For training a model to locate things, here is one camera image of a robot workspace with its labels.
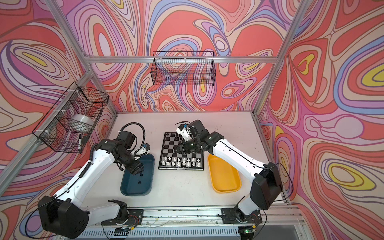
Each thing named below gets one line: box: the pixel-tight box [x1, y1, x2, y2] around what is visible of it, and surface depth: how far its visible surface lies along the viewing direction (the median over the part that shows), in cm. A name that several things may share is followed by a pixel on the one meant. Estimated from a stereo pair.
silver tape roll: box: [71, 114, 95, 126], surface depth 75 cm
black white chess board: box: [158, 131, 204, 171], surface depth 93 cm
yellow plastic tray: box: [208, 153, 242, 194], surface depth 88 cm
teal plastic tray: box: [120, 153, 155, 196], surface depth 84 cm
